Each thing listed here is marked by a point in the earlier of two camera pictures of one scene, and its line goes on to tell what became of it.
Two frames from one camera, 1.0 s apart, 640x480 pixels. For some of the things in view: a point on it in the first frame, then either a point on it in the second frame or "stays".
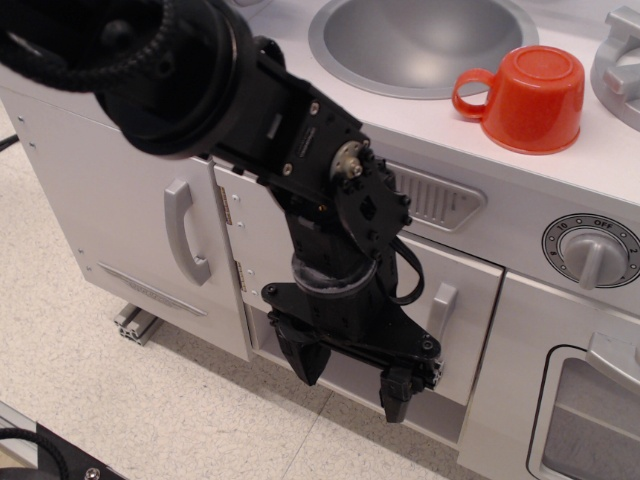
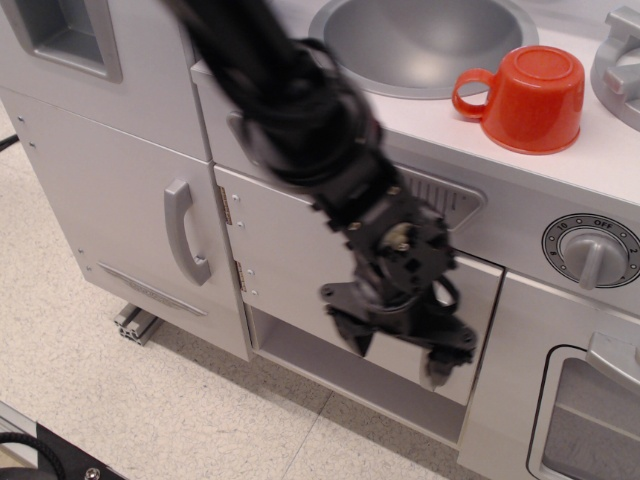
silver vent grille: (435, 200) stays
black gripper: (349, 307) -> (401, 291)
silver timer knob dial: (593, 251) stays
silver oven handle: (618, 358) stays
